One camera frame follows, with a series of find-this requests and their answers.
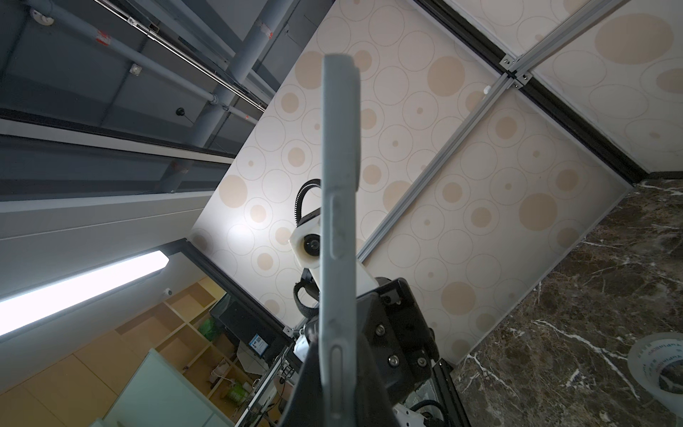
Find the horizontal aluminium rail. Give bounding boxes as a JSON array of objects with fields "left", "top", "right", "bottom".
[{"left": 499, "top": 0, "right": 629, "bottom": 85}]

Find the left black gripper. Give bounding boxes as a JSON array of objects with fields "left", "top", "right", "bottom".
[{"left": 357, "top": 278, "right": 439, "bottom": 404}]

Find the ceiling fluorescent light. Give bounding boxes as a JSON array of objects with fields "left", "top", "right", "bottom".
[{"left": 1, "top": 251, "right": 169, "bottom": 337}]

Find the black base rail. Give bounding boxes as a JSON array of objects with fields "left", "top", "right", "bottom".
[{"left": 403, "top": 359, "right": 471, "bottom": 427}]

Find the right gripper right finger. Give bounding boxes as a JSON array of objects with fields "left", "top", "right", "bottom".
[{"left": 355, "top": 336, "right": 398, "bottom": 427}]

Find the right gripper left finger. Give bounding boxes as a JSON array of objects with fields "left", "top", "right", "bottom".
[{"left": 279, "top": 340, "right": 322, "bottom": 427}]

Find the diagonal aluminium rail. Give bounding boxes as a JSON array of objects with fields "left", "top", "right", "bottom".
[{"left": 358, "top": 74, "right": 515, "bottom": 263}]

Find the wooden shelf unit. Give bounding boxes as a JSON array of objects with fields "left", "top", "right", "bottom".
[{"left": 68, "top": 274, "right": 279, "bottom": 427}]

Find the phone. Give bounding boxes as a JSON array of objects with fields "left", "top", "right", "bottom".
[{"left": 319, "top": 53, "right": 361, "bottom": 426}]

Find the clear tape roll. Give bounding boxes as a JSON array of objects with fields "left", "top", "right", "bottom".
[{"left": 627, "top": 332, "right": 682, "bottom": 426}]

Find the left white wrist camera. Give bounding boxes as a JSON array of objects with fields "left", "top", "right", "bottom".
[{"left": 289, "top": 218, "right": 379, "bottom": 296}]

